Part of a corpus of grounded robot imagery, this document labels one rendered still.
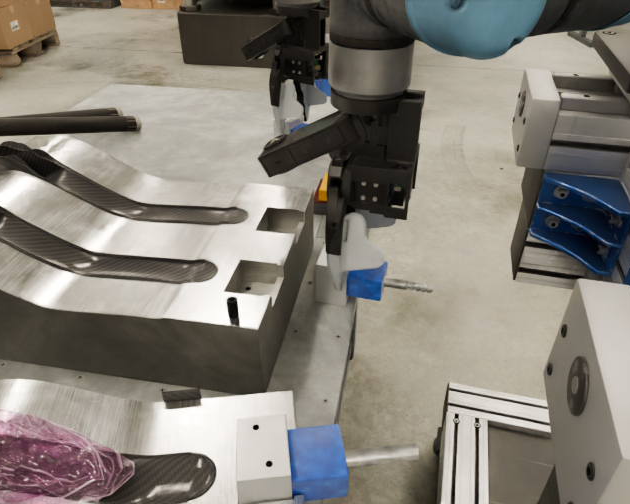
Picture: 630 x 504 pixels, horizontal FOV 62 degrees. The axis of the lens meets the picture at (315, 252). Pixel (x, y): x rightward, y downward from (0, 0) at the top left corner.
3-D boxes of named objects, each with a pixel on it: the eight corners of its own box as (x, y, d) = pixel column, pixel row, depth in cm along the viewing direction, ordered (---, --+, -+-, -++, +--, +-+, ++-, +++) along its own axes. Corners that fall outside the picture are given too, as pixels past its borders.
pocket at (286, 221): (305, 236, 63) (304, 210, 61) (296, 262, 59) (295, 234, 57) (268, 233, 64) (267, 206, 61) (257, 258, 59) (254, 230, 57)
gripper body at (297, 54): (312, 90, 86) (312, 10, 79) (270, 82, 90) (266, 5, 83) (335, 78, 91) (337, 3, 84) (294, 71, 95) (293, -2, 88)
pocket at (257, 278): (285, 292, 54) (283, 264, 52) (272, 327, 50) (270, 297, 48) (242, 287, 55) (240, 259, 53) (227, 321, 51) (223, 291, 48)
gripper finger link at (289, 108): (295, 140, 89) (303, 84, 86) (266, 133, 92) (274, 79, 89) (304, 140, 92) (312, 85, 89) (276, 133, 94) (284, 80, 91)
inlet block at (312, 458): (404, 444, 42) (411, 400, 39) (422, 503, 38) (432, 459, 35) (242, 461, 41) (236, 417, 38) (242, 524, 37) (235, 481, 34)
